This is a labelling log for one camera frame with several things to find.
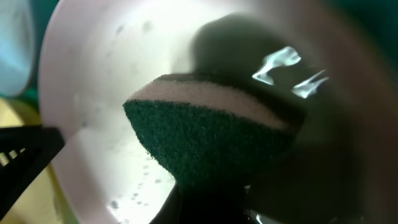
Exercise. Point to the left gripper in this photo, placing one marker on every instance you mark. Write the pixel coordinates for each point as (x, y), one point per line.
(29, 150)

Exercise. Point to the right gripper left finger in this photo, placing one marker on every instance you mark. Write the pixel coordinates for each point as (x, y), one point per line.
(170, 211)

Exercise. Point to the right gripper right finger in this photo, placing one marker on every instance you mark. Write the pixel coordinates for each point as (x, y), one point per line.
(253, 216)

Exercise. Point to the green orange sponge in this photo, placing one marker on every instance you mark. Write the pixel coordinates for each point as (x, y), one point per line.
(212, 132)

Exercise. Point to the light blue plate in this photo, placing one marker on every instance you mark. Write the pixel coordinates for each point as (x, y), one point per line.
(17, 46)

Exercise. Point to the white plate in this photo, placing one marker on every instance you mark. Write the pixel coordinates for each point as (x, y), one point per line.
(342, 167)

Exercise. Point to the teal plastic tray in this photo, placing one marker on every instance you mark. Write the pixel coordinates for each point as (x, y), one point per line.
(378, 18)

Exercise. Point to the yellow plate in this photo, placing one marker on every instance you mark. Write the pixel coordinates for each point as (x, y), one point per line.
(43, 200)

